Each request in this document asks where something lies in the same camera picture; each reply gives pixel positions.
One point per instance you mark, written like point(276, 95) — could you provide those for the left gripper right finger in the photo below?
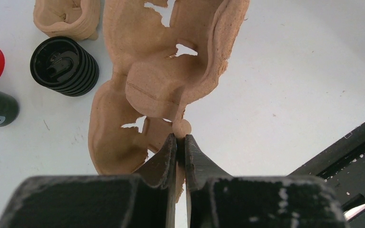
point(216, 199)

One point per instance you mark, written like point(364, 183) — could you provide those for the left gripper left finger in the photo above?
point(144, 199)

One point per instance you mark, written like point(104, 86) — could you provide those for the single brown pulp carrier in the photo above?
point(157, 71)

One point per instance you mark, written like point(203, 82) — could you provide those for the stack of black lids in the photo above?
point(62, 65)

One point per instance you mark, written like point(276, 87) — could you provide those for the brown pulp cup carrier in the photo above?
point(75, 19)

